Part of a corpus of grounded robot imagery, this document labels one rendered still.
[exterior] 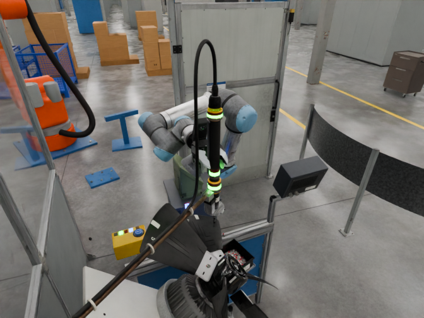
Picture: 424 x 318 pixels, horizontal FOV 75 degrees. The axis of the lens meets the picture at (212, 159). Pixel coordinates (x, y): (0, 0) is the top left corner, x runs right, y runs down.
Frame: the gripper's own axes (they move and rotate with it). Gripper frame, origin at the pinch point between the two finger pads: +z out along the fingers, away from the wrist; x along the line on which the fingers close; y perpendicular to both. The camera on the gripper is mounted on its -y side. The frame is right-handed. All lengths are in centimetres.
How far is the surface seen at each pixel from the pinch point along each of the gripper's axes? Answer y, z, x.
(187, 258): 34.7, 2.7, 12.0
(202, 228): 46, -19, -2
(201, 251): 35.8, 0.9, 6.0
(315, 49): 80, -498, -476
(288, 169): 41, -37, -60
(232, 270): 39.5, 9.9, -2.0
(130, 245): 60, -34, 29
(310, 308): 165, -18, -88
